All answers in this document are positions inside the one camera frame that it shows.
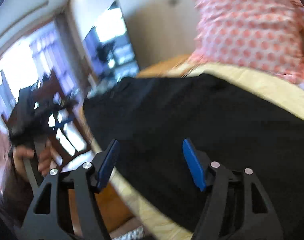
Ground black pants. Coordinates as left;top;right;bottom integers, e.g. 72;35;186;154
82;73;304;240

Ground person's left hand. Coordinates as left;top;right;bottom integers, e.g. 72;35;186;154
11;141;58;182

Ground black television screen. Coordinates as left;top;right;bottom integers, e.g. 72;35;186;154
83;0;139;83

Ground yellow patterned bedspread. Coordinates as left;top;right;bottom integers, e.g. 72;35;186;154
81;63;304;240

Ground large pink polka-dot pillow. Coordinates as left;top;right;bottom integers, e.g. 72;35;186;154
190;0;304;90

